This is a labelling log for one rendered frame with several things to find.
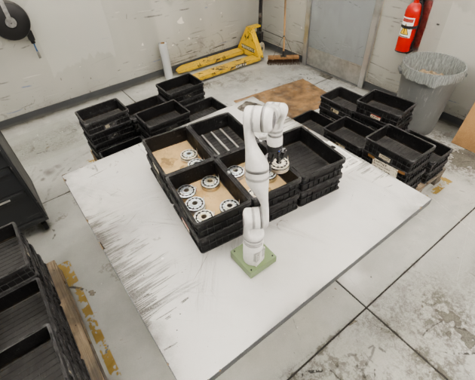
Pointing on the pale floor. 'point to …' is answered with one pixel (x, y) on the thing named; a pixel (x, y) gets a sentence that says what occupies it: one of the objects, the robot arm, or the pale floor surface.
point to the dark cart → (7, 185)
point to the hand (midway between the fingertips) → (274, 166)
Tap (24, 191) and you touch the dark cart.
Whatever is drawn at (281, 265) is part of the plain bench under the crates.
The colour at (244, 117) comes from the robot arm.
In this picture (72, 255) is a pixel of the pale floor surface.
